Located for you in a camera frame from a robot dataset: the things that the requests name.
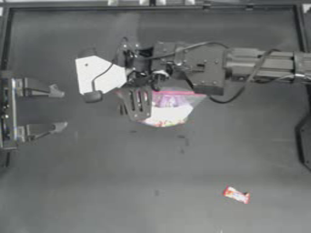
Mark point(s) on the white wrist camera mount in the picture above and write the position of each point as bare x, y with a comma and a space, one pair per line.
96, 72

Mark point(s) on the clear bag with pink zip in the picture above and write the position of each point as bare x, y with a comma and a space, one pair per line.
169, 113

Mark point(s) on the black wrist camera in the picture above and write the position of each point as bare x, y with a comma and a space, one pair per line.
92, 97

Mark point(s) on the purple candy packet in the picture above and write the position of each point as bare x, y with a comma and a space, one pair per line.
165, 100

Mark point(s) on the red candy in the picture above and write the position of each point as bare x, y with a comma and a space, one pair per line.
236, 194

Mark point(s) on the black table frame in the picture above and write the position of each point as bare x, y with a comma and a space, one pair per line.
60, 6

